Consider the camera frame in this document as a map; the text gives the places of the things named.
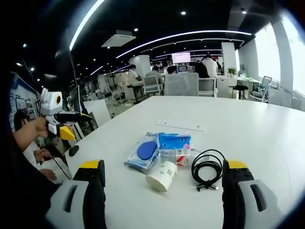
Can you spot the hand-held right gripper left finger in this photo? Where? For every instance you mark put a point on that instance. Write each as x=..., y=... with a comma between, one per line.
x=78, y=198

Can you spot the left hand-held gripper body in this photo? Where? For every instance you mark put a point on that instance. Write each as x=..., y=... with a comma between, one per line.
x=50, y=105

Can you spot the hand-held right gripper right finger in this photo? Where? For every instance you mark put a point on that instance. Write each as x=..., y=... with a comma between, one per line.
x=247, y=198

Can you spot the crushed clear plastic bottle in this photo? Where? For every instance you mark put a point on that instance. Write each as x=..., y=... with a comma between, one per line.
x=181, y=157

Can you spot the blue wet wipes pack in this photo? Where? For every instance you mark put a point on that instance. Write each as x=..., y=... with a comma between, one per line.
x=143, y=152

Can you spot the white paper cup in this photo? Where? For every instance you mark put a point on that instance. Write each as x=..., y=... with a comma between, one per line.
x=162, y=176

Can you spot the blue tissue packet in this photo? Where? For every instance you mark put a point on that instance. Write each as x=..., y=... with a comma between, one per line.
x=175, y=140

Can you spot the person's left hand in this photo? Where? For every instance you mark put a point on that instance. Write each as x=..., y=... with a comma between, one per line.
x=41, y=126

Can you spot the black computer mouse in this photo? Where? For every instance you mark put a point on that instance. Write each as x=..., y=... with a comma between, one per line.
x=74, y=150

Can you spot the black computer monitor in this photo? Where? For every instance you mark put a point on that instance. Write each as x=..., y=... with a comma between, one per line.
x=75, y=100

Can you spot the white laptop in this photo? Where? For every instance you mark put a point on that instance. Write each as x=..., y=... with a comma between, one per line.
x=62, y=167

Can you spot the white table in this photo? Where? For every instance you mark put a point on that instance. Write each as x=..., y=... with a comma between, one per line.
x=238, y=148

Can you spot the grey mesh office chair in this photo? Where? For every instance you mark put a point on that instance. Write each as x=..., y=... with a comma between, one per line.
x=181, y=84
x=207, y=87
x=151, y=85
x=265, y=84

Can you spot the ceiling air conditioner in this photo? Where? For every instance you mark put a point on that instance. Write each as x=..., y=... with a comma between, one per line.
x=118, y=41

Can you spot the ceiling light strip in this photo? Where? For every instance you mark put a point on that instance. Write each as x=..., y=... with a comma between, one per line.
x=181, y=35
x=85, y=21

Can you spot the hanging display screen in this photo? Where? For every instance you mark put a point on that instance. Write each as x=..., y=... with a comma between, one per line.
x=181, y=58

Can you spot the green potted plant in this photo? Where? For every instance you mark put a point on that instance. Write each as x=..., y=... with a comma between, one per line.
x=231, y=70

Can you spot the wall poster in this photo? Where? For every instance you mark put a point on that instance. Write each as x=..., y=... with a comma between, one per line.
x=23, y=102

